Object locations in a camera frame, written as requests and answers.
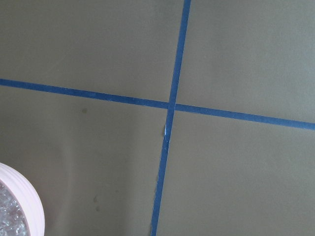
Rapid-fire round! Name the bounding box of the pile of ice cubes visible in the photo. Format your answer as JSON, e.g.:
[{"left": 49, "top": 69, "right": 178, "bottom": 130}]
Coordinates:
[{"left": 0, "top": 182, "right": 29, "bottom": 236}]

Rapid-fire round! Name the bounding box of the pink bowl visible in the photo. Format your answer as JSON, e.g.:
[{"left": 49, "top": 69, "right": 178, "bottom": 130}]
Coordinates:
[{"left": 0, "top": 163, "right": 45, "bottom": 236}]

